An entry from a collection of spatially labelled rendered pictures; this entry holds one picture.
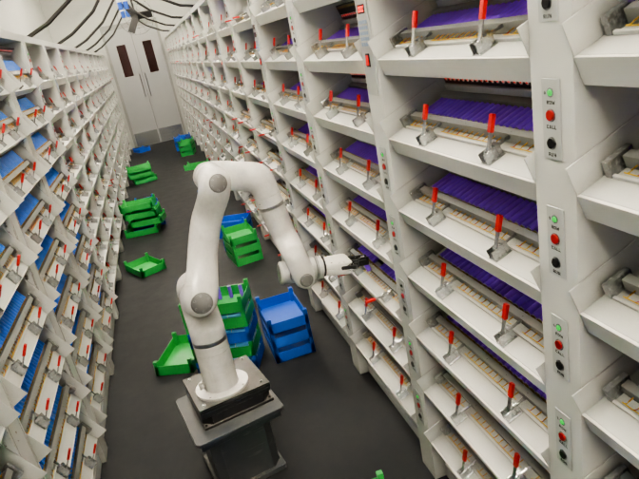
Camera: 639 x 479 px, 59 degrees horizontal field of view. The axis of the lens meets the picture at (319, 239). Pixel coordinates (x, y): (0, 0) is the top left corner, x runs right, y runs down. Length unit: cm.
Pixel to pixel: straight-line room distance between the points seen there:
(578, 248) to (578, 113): 21
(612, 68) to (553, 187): 22
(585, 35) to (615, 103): 12
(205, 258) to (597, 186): 127
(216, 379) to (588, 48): 155
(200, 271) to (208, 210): 20
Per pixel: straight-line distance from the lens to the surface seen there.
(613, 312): 100
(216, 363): 199
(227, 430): 202
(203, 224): 184
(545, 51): 93
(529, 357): 125
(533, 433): 137
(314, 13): 217
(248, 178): 186
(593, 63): 86
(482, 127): 122
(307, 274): 190
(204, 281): 185
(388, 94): 151
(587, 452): 119
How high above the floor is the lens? 147
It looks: 20 degrees down
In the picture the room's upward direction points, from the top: 11 degrees counter-clockwise
